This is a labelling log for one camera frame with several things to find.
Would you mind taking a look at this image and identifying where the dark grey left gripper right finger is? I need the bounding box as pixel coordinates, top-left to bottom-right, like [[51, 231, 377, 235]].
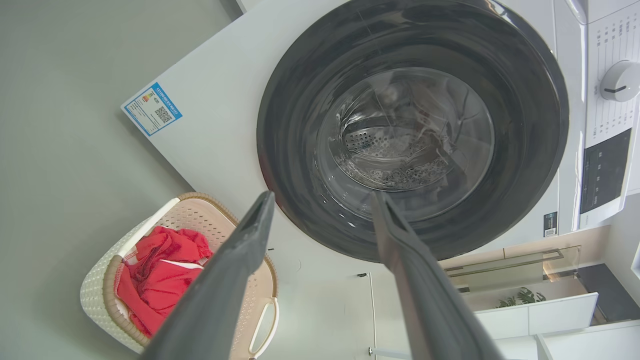
[[373, 192, 506, 360]]

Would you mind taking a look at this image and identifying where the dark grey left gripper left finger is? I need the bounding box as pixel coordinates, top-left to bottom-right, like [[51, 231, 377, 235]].
[[140, 191, 276, 360]]

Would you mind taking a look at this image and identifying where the beige perforated plastic laundry basket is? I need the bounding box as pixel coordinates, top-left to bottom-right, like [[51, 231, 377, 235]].
[[80, 192, 280, 360]]

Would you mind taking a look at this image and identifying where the red garment with white stripe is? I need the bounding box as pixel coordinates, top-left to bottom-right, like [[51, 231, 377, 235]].
[[116, 226, 213, 337]]

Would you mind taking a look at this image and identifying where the round filter cover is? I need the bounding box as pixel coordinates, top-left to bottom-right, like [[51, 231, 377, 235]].
[[265, 245, 303, 278]]

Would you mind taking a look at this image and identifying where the glass and wood table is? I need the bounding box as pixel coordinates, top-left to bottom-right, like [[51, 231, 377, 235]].
[[442, 245, 583, 293]]

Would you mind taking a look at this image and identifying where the green potted plant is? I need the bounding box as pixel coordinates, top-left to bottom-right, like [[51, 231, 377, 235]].
[[496, 287, 547, 308]]

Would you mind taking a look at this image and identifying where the white low cabinet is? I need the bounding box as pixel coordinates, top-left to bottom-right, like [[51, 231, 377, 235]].
[[472, 292, 599, 341]]

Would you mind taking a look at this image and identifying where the black round washing machine door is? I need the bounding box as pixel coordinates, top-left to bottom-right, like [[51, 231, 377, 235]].
[[256, 0, 570, 263]]

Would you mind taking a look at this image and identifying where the white front-load washing machine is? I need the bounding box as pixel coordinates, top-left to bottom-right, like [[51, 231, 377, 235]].
[[121, 0, 640, 281]]

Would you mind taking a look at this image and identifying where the blue energy label sticker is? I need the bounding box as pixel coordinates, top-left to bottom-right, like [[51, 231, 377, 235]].
[[121, 82, 183, 137]]

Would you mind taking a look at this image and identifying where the black control display panel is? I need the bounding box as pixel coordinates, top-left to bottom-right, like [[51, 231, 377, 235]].
[[580, 128, 632, 215]]

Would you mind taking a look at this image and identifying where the white round control knob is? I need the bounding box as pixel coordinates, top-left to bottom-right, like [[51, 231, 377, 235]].
[[600, 60, 640, 103]]

